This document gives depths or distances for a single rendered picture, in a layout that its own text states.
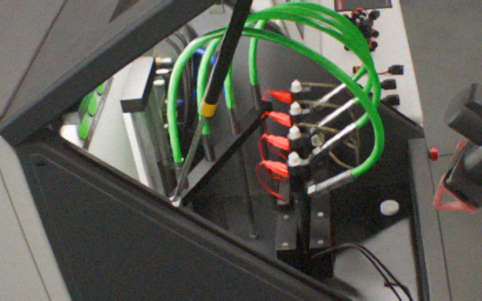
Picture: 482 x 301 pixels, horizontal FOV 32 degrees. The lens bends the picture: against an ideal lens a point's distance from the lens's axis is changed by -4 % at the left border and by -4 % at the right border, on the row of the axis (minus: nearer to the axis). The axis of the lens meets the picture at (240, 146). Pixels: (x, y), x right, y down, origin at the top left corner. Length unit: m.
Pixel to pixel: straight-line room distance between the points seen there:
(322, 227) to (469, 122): 0.56
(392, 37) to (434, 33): 2.10
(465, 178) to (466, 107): 0.13
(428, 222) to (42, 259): 0.75
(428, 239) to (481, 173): 0.44
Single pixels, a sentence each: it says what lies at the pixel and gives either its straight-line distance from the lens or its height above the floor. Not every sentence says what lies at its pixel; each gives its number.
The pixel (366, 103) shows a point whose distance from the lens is 1.26.
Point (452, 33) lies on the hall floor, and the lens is 4.28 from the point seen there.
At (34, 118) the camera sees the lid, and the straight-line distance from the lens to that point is 1.05.
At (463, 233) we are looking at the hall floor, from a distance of 3.04.
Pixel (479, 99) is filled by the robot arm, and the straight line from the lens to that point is 1.09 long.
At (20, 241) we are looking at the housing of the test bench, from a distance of 1.22.
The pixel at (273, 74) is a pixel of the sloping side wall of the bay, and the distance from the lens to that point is 1.76.
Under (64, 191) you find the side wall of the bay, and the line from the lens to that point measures 1.13.
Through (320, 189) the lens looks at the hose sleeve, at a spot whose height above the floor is 1.16.
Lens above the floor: 2.01
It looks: 34 degrees down
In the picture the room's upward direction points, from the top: 10 degrees counter-clockwise
